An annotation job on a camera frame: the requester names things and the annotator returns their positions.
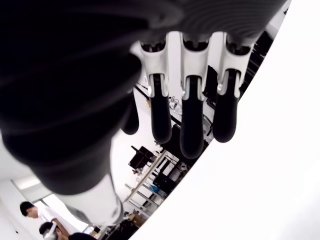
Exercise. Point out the black monitor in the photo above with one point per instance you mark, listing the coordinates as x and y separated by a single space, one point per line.
140 157

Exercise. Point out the person wearing headset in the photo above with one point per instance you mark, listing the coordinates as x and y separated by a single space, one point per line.
62 232

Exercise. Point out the white shelf unit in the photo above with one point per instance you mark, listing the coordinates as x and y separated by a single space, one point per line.
152 185

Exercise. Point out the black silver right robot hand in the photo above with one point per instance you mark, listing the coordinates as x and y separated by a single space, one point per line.
62 87

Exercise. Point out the person in white shirt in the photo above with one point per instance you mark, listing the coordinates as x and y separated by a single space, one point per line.
42 215

